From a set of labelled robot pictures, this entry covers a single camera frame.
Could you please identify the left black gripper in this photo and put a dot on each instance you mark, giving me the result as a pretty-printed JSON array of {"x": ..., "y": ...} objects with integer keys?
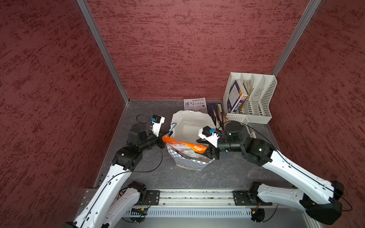
[{"x": 160, "y": 143}]

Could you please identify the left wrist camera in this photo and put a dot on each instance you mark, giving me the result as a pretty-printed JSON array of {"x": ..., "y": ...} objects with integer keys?
[{"x": 157, "y": 122}]

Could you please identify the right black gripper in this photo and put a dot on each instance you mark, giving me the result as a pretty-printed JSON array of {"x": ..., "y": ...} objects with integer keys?
[{"x": 210, "y": 151}]

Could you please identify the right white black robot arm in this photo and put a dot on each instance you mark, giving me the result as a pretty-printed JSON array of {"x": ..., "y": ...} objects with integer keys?
[{"x": 317, "y": 197}]

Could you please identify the aluminium mounting rail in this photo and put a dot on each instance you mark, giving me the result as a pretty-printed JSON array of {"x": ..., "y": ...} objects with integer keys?
[{"x": 196, "y": 198}]

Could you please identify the blue checkered paper bag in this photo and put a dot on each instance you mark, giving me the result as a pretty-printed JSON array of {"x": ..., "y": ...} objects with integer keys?
[{"x": 185, "y": 126}]

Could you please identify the white printed booklet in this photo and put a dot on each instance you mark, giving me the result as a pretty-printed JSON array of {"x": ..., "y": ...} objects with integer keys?
[{"x": 196, "y": 105}]

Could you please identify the orange red condiment packet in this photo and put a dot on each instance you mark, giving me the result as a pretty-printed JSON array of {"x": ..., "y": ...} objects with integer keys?
[{"x": 188, "y": 150}]

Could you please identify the white file organizer rack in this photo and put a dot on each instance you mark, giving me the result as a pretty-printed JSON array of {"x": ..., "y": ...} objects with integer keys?
[{"x": 261, "y": 89}]

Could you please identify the blue white box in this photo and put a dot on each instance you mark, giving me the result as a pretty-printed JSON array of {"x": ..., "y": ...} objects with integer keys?
[{"x": 237, "y": 97}]

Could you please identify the white plastic basket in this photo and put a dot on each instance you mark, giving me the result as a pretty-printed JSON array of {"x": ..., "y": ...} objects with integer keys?
[{"x": 242, "y": 119}]

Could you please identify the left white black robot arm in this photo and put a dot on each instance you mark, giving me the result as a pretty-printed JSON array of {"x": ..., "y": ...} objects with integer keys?
[{"x": 107, "y": 207}]

